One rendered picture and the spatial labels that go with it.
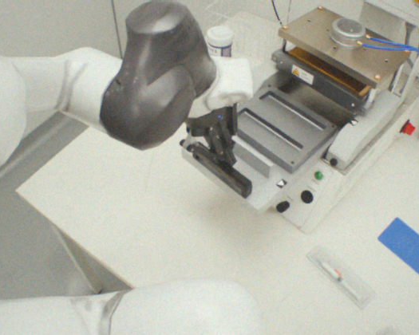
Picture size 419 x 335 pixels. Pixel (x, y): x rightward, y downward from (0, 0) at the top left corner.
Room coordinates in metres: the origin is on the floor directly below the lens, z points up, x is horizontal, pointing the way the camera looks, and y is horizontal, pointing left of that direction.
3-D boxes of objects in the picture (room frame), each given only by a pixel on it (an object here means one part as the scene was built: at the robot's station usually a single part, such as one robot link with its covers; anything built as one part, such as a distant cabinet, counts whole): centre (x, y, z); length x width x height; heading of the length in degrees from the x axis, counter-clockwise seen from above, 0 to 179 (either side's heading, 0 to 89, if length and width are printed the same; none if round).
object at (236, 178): (0.51, -0.02, 0.99); 0.15 x 0.02 x 0.04; 44
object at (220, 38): (1.16, -0.04, 0.83); 0.09 x 0.09 x 0.15
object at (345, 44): (0.81, -0.36, 1.08); 0.31 x 0.24 x 0.13; 44
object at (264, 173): (0.60, -0.12, 0.97); 0.30 x 0.22 x 0.08; 134
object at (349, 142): (0.65, -0.36, 0.97); 0.26 x 0.05 x 0.07; 134
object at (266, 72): (0.85, -0.18, 0.97); 0.25 x 0.05 x 0.07; 134
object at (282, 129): (0.64, -0.16, 0.98); 0.20 x 0.17 x 0.03; 44
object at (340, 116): (0.82, -0.35, 0.93); 0.46 x 0.35 x 0.01; 134
